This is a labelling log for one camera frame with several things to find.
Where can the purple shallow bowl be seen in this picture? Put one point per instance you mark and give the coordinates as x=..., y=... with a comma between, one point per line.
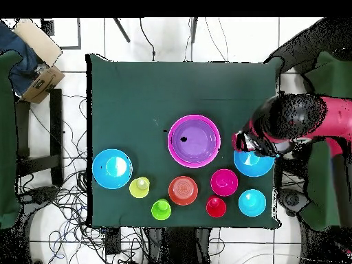
x=198, y=143

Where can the large pink bowl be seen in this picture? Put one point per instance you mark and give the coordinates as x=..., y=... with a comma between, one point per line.
x=194, y=117

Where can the medium blue bowl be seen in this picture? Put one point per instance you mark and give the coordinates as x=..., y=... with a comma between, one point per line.
x=112, y=176
x=253, y=166

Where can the small crimson bowl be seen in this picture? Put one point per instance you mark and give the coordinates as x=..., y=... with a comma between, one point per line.
x=224, y=184

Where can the small blue bowl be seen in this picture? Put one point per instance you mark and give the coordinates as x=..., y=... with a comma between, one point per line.
x=252, y=203

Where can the red cup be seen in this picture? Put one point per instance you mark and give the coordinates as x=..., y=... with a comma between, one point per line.
x=216, y=207

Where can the small orange bowl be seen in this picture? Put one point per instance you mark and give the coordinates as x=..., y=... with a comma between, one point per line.
x=183, y=190

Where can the green cup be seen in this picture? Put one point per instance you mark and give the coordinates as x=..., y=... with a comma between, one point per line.
x=161, y=210

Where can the yellow cup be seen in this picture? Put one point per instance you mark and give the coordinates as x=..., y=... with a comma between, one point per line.
x=139, y=188

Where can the dark green tablecloth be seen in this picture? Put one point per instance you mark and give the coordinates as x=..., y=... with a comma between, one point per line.
x=132, y=96

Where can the black floor box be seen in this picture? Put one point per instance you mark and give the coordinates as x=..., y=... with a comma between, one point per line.
x=112, y=242

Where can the brown cardboard box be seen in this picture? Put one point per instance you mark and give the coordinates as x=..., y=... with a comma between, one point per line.
x=41, y=85

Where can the beige cushion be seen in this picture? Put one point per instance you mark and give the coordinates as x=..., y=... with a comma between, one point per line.
x=38, y=41

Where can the dark blue cloth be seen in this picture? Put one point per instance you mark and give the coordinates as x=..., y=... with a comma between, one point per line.
x=19, y=68

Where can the black stand frame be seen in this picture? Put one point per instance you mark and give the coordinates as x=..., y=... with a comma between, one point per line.
x=56, y=123

